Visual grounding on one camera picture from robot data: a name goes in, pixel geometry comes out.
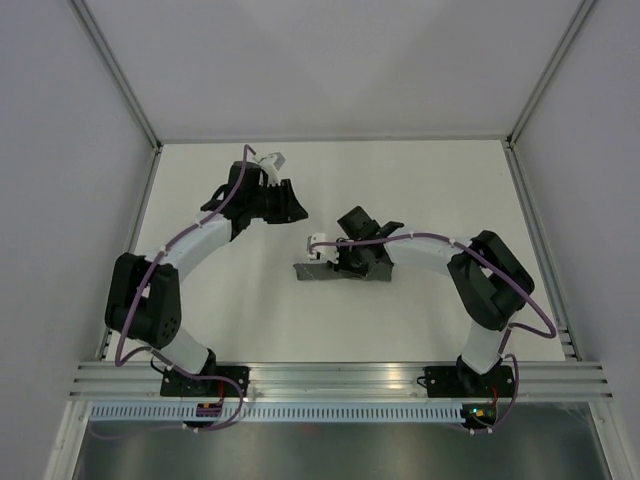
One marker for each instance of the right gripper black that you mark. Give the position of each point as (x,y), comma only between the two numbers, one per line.
(342,265)

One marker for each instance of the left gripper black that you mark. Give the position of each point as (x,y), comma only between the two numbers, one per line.
(290,209)

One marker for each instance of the grey cloth napkin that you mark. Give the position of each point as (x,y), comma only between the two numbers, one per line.
(380,272)

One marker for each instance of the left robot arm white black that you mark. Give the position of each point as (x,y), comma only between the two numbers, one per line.
(144,300)

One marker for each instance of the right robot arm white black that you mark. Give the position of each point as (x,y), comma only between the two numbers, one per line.
(488,278)

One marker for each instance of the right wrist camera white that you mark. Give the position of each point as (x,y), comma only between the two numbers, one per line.
(320,248)

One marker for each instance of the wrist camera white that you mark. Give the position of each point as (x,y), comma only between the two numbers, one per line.
(271,164)
(320,248)

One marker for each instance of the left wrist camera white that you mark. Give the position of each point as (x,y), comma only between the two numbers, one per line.
(271,164)

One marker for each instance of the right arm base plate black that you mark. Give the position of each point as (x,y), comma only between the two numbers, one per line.
(453,382)

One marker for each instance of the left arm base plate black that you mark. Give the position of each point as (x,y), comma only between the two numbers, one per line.
(176,385)

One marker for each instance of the aluminium rail front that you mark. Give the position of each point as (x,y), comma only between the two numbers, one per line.
(370,382)

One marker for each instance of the white slotted cable duct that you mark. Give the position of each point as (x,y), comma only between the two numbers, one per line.
(280,412)

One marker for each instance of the left aluminium frame post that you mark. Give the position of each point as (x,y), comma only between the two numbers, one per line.
(97,38)

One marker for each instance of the aluminium frame post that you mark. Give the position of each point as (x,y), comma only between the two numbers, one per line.
(553,65)
(97,38)

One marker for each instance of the right aluminium frame post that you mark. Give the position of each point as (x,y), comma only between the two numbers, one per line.
(553,65)

